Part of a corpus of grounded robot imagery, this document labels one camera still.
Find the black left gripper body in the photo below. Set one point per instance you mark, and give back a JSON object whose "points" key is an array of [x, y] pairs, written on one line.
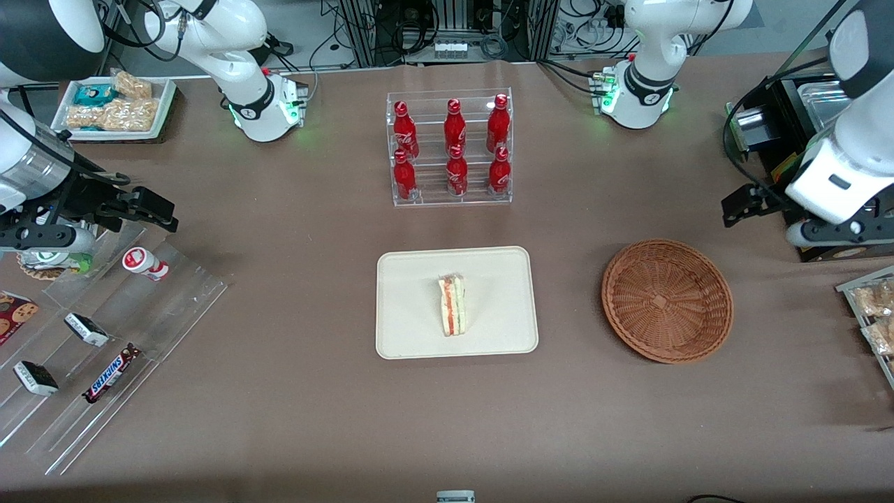
{"points": [[770, 198]]}

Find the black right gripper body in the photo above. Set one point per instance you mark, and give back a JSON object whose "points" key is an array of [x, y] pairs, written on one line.
{"points": [[85, 198]]}

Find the triangular sandwich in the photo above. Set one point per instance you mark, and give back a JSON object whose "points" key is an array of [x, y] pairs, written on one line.
{"points": [[452, 307]]}

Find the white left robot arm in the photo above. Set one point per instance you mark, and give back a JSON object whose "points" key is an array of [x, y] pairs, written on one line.
{"points": [[649, 42]]}

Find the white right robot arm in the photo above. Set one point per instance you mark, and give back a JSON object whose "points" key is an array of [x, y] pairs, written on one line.
{"points": [[237, 28]]}

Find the white snack tray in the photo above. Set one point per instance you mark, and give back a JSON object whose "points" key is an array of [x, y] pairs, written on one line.
{"points": [[164, 105]]}

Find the brown wicker basket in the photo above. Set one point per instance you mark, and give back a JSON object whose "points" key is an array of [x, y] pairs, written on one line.
{"points": [[663, 300]]}

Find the cream plastic tray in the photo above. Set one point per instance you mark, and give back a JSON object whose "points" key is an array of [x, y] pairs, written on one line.
{"points": [[405, 307]]}

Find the white red yogurt bottle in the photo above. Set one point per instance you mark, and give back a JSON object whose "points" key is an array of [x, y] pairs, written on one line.
{"points": [[143, 263]]}

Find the small wicker coaster with cup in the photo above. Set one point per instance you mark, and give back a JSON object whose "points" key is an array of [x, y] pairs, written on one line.
{"points": [[49, 265]]}

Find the black appliance with yellow panel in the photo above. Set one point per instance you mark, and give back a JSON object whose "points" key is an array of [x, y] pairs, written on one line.
{"points": [[782, 119]]}

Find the large rice cracker bag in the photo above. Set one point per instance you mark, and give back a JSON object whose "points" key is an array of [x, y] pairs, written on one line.
{"points": [[115, 115]]}

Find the clear acrylic stepped shelf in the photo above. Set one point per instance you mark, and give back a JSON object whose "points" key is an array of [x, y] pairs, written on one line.
{"points": [[160, 321]]}

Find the teal snack packet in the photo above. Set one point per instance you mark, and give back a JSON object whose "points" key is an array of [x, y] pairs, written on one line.
{"points": [[94, 93]]}

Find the small rice cracker bag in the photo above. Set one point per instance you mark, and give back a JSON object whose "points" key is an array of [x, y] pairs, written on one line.
{"points": [[133, 85]]}

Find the black white snack bar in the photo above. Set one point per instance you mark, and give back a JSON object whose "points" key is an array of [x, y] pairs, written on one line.
{"points": [[35, 378], [86, 329]]}

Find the chocolate chip cookie pack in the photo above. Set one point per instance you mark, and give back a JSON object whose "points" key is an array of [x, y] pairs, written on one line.
{"points": [[15, 314]]}

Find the clear pastry bag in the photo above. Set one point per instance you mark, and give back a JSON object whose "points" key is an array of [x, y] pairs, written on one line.
{"points": [[876, 300], [881, 337]]}

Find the brown Snickers bar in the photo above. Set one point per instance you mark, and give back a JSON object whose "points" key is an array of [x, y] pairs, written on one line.
{"points": [[110, 373]]}

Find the red cola bottle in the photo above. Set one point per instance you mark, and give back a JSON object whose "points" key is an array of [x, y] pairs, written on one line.
{"points": [[455, 129], [457, 176], [499, 175], [404, 180], [498, 126], [404, 133]]}

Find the clear acrylic bottle rack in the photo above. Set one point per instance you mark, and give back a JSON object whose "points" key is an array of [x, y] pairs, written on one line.
{"points": [[433, 199]]}

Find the white power strip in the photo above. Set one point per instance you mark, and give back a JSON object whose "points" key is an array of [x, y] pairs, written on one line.
{"points": [[450, 49]]}

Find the aluminium equipment rack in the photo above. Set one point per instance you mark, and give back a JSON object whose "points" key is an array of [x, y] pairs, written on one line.
{"points": [[454, 28]]}

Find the grey white device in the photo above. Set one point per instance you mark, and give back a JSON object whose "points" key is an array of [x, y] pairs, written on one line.
{"points": [[455, 497]]}

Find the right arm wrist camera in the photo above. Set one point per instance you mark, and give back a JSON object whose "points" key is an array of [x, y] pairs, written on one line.
{"points": [[42, 239]]}

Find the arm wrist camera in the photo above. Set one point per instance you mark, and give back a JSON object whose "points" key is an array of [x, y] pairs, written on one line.
{"points": [[848, 229], [42, 239]]}

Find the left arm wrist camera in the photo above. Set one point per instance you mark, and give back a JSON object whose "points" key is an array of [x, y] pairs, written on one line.
{"points": [[848, 229]]}

